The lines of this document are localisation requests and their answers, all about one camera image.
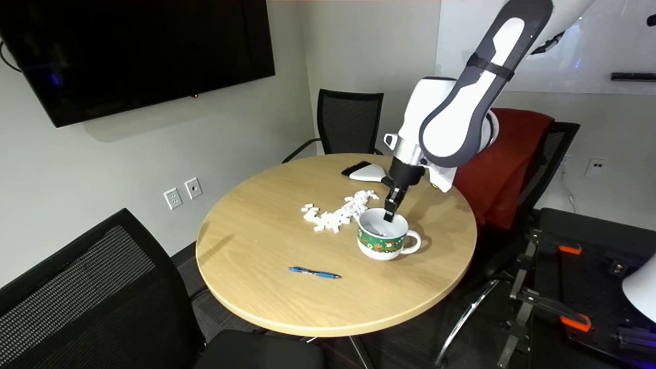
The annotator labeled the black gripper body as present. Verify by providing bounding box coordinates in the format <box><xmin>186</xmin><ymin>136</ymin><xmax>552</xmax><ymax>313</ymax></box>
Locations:
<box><xmin>379</xmin><ymin>156</ymin><xmax>429</xmax><ymax>201</ymax></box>

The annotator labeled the pile of white paper pieces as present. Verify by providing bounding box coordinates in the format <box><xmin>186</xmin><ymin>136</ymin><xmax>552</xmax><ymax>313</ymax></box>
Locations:
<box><xmin>299</xmin><ymin>189</ymin><xmax>382</xmax><ymax>237</ymax></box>

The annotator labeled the black office chair with armrests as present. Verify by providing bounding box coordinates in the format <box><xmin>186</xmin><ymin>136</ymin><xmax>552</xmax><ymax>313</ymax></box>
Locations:
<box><xmin>281</xmin><ymin>86</ymin><xmax>386</xmax><ymax>165</ymax></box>

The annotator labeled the red cloth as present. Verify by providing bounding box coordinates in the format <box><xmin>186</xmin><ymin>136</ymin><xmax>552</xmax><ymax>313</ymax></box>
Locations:
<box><xmin>453</xmin><ymin>107</ymin><xmax>558</xmax><ymax>232</ymax></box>

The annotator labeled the blue pen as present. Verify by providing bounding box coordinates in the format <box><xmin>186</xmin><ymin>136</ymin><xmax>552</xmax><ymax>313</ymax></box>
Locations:
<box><xmin>286</xmin><ymin>265</ymin><xmax>345</xmax><ymax>283</ymax></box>

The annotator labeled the black chair under red cloth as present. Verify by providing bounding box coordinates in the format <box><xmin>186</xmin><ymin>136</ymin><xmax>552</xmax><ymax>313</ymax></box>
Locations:
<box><xmin>433</xmin><ymin>122</ymin><xmax>582</xmax><ymax>368</ymax></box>

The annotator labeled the black marker tray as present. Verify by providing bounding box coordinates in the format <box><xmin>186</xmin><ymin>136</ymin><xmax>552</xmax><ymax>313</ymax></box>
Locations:
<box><xmin>608</xmin><ymin>69</ymin><xmax>656</xmax><ymax>85</ymax></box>

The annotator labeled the white lamp shade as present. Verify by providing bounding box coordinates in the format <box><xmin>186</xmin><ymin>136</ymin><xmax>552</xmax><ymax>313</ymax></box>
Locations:
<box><xmin>618</xmin><ymin>252</ymin><xmax>656</xmax><ymax>326</ymax></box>

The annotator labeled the black mesh office chair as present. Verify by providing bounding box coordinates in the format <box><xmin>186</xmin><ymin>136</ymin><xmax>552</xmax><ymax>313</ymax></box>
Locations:
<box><xmin>0</xmin><ymin>208</ymin><xmax>328</xmax><ymax>369</ymax></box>

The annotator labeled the white brush with black handle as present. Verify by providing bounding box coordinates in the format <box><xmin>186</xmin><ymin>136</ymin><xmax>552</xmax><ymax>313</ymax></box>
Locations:
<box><xmin>341</xmin><ymin>160</ymin><xmax>394</xmax><ymax>184</ymax></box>

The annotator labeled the black clamp with orange handle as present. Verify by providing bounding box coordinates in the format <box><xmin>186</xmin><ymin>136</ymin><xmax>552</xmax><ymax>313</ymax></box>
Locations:
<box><xmin>515</xmin><ymin>287</ymin><xmax>595</xmax><ymax>337</ymax></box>
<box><xmin>525</xmin><ymin>229</ymin><xmax>587</xmax><ymax>260</ymax></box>

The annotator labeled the single white wall socket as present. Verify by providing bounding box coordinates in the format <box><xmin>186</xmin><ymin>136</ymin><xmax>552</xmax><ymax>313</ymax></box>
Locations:
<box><xmin>584</xmin><ymin>156</ymin><xmax>608</xmax><ymax>182</ymax></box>

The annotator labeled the white wall outlet plate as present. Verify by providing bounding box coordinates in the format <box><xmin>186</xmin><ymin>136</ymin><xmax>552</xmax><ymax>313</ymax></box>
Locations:
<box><xmin>182</xmin><ymin>175</ymin><xmax>205</xmax><ymax>204</ymax></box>
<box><xmin>161</xmin><ymin>187</ymin><xmax>184</xmax><ymax>214</ymax></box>

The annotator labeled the black wall television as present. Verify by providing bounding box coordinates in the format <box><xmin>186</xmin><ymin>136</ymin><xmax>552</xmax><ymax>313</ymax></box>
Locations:
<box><xmin>0</xmin><ymin>0</ymin><xmax>277</xmax><ymax>129</ymax></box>

